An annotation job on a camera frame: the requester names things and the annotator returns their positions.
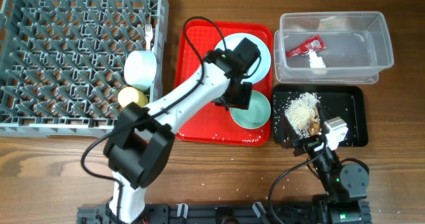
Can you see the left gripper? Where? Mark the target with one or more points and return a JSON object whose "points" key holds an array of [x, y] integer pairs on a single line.
{"points": [[243, 100]]}

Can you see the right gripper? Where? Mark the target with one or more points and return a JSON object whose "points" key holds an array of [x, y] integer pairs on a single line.
{"points": [[289, 135]]}

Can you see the rice and food scraps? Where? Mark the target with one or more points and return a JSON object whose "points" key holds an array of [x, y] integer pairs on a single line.
{"points": [[302, 114]]}

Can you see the green bowl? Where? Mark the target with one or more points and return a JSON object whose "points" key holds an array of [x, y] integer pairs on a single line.
{"points": [[257, 114]]}

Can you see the light blue plate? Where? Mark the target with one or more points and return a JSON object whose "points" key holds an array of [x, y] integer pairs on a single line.
{"points": [[262, 67]]}

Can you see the white napkin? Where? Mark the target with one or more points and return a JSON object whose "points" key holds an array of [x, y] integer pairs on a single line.
{"points": [[316, 63]]}

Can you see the red sauce packet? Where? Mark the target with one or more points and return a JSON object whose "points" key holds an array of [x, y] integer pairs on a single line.
{"points": [[313, 43]]}

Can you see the light blue small bowl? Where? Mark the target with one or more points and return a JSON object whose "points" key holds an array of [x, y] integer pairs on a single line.
{"points": [[140, 69]]}

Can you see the yellow plastic cup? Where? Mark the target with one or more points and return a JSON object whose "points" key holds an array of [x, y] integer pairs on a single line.
{"points": [[128, 95]]}

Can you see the white plastic fork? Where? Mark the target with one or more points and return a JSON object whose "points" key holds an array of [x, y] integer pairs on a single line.
{"points": [[148, 36]]}

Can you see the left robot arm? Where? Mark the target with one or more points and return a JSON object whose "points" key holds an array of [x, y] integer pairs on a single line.
{"points": [[140, 144]]}

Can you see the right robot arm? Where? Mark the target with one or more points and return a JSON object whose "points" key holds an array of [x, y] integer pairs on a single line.
{"points": [[345, 181]]}

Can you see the black waste tray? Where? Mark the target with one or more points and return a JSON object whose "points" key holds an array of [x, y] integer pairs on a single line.
{"points": [[346, 102]]}

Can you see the grey dishwasher rack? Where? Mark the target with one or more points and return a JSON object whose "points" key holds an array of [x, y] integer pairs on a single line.
{"points": [[62, 62]]}

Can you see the red plastic tray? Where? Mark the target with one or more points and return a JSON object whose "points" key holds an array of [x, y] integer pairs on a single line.
{"points": [[213, 123]]}

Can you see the clear plastic bin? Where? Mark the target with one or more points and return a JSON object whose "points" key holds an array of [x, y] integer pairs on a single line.
{"points": [[357, 47]]}

